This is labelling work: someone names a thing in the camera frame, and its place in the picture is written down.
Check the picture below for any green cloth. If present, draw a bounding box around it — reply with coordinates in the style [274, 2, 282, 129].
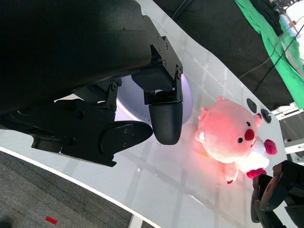
[233, 0, 304, 108]

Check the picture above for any white table leg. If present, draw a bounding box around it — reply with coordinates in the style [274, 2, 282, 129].
[128, 213, 144, 228]

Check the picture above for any pink plush doll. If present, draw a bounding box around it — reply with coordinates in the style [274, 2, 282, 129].
[194, 95, 278, 185]

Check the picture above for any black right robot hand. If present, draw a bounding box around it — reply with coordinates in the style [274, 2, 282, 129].
[250, 160, 304, 228]

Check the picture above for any aluminium frame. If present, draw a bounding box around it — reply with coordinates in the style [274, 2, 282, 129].
[270, 102, 304, 167]

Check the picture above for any white round plate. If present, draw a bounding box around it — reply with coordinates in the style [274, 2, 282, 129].
[115, 73, 194, 130]

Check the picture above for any black curtain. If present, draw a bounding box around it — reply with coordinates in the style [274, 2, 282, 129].
[152, 0, 295, 111]

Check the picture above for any thin black cable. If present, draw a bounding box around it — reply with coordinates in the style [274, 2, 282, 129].
[238, 22, 304, 80]

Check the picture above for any black round table grommet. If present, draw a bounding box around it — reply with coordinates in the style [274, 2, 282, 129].
[260, 108, 273, 124]
[246, 97, 258, 113]

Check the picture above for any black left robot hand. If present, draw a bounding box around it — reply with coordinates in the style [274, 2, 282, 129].
[0, 0, 184, 168]

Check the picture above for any black crumpled cloth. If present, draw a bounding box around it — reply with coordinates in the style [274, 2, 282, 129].
[248, 0, 285, 38]

